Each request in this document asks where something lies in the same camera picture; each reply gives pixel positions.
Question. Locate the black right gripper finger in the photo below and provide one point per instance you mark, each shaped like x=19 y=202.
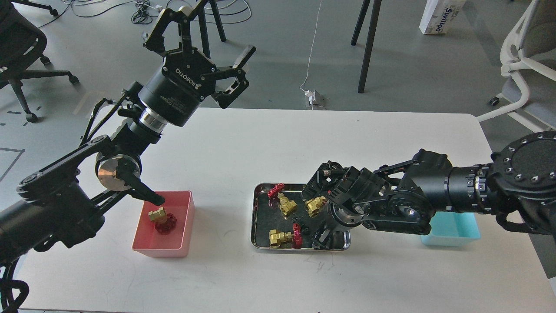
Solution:
x=322 y=239
x=311 y=225

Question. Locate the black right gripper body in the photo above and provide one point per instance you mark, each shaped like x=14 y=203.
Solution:
x=345 y=189

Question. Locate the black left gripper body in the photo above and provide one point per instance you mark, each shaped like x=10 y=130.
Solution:
x=176 y=89

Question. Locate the brass valve red handle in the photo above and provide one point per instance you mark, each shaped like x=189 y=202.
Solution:
x=164 y=222

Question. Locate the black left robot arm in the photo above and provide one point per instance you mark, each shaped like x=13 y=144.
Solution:
x=66 y=201

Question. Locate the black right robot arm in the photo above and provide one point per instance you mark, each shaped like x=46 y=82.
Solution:
x=518 y=187

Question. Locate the brass valve upper right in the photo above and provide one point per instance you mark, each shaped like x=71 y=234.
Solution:
x=315 y=205

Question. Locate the brass valve upper middle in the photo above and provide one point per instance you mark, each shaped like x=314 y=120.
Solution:
x=277 y=198

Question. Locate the brass valve bottom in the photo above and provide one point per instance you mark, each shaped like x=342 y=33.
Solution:
x=278 y=238

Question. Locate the light blue plastic box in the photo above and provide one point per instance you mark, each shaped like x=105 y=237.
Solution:
x=452 y=230

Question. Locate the pink plastic box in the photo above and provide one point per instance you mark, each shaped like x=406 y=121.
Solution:
x=175 y=244

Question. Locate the white cardboard box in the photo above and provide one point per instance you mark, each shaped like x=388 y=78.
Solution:
x=438 y=15

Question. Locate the metal tray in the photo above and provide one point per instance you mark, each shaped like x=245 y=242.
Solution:
x=266 y=218

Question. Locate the white power adapter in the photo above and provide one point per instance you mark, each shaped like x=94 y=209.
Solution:
x=314 y=99

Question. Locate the black office chair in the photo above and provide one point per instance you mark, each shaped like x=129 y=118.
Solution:
x=21 y=44

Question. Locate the black table leg right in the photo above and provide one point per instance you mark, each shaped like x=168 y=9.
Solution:
x=370 y=37

